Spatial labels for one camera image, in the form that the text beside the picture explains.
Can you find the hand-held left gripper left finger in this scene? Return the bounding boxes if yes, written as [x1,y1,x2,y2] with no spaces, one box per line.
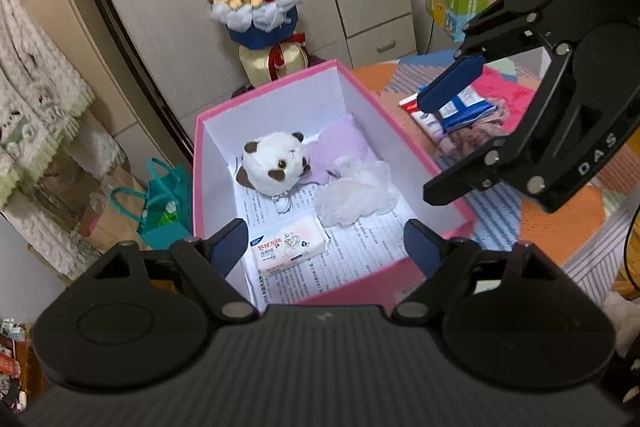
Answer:
[65,217,261,327]

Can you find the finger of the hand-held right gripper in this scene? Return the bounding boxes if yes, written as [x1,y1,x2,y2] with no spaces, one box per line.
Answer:
[422,41,573,208]
[416,0,563,114]

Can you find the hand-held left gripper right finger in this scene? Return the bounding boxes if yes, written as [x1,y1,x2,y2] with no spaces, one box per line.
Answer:
[390,218,586,325]

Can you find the blue white packet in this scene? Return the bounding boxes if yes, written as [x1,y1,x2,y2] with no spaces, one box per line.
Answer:
[430,84,501,134]

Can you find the floral cloth pouch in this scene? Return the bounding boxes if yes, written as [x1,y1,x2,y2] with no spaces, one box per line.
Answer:
[435,99,526,158]

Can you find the white tissue pack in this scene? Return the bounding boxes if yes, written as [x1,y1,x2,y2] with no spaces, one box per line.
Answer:
[249,214,331,279]

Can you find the pink cloth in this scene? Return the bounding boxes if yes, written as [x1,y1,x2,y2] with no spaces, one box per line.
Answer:
[470,64,543,138]

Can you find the white mesh bath pouf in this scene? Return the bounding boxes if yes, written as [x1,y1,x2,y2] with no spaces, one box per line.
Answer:
[314,157,401,228]

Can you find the pink cardboard box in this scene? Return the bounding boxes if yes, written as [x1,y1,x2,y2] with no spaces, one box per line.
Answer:
[192,59,476,308]

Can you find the white brown plush toy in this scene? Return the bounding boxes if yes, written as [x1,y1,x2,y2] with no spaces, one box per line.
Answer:
[235,131,313,214]

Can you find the light purple cloth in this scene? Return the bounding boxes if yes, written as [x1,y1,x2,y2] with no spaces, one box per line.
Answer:
[300,114,373,185]

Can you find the white cream tube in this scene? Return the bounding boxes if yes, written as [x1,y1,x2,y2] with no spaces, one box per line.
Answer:
[411,111,447,146]

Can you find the printed paper sheet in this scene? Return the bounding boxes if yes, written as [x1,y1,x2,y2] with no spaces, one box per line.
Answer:
[235,184,416,308]

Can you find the teal bag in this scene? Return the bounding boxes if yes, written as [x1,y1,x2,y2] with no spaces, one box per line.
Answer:
[110,157,195,250]

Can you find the brown paper bag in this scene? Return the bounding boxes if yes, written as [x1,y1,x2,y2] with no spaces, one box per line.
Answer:
[77,162,151,253]

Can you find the flower bouquet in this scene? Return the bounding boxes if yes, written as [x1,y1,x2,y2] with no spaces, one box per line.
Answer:
[202,0,311,88]

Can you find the black clothes rack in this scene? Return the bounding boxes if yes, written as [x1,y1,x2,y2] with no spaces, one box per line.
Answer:
[59,0,196,165]

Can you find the white fluffy pajama jacket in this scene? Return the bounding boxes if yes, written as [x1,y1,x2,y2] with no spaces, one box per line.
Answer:
[0,0,97,208]

